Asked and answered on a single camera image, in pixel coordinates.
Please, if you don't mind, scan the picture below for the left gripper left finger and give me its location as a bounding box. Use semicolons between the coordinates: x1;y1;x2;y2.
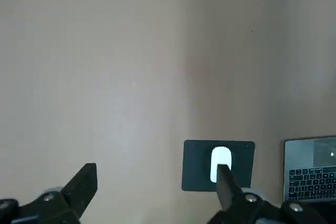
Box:
0;163;98;224

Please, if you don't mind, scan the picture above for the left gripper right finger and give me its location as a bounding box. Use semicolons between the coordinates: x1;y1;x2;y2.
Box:
207;164;329;224

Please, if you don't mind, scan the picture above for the white computer mouse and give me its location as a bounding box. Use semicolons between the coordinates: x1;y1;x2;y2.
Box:
210;146;233;184

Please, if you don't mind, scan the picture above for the black mouse mat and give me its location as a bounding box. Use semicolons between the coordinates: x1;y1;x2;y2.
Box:
181;139;256;192

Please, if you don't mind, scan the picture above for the grey open laptop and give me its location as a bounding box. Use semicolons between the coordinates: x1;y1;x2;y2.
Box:
283;135;336;206

